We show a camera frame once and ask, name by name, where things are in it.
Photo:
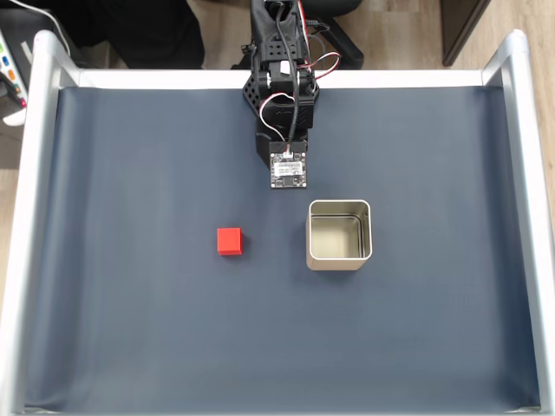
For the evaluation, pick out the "dark blue table mat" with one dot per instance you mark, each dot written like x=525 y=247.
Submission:
x=173 y=325

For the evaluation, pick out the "square metal tin container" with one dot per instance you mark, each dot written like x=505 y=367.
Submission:
x=329 y=263

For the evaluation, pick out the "person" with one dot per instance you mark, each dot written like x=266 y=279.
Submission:
x=143 y=30

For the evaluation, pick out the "white device with coloured buttons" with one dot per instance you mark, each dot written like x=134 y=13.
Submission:
x=15 y=117

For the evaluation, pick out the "red cube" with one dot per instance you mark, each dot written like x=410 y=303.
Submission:
x=229 y=240

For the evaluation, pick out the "white metal table frame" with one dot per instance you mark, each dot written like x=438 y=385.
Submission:
x=37 y=130

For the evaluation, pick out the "camera circuit board with mount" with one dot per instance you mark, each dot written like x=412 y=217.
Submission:
x=289 y=171

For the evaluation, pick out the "dark wooden cabinet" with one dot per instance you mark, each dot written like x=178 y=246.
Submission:
x=464 y=26

